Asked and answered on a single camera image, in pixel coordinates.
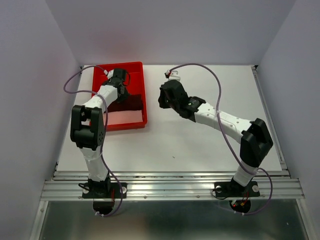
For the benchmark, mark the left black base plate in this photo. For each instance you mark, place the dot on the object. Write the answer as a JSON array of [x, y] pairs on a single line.
[[113, 192]]

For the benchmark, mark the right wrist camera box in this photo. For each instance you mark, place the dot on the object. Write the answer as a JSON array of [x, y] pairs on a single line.
[[173, 87]]

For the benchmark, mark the aluminium rail frame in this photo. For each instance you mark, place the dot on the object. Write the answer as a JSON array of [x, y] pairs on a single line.
[[168, 205]]

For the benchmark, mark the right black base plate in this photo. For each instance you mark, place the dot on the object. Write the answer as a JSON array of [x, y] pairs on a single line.
[[231, 189]]

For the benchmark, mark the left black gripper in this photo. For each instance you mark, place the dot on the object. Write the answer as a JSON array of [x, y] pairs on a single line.
[[124, 96]]

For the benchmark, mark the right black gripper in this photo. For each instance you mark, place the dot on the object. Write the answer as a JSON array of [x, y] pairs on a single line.
[[163, 104]]

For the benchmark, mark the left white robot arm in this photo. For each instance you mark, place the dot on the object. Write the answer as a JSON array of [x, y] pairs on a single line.
[[88, 130]]

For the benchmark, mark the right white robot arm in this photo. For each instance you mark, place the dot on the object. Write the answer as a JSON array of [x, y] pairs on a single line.
[[248, 140]]

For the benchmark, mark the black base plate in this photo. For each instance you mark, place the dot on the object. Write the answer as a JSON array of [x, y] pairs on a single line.
[[113, 192], [231, 189]]

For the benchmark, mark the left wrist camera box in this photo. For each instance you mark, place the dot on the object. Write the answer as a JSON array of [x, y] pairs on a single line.
[[117, 75]]

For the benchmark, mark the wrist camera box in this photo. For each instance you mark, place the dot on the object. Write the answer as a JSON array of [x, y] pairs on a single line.
[[173, 87], [117, 75]]

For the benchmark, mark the dark red t shirt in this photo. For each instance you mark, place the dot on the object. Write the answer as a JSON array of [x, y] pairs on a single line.
[[132, 103]]

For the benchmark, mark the red plastic tray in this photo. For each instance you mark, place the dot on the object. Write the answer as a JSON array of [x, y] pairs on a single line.
[[132, 113]]

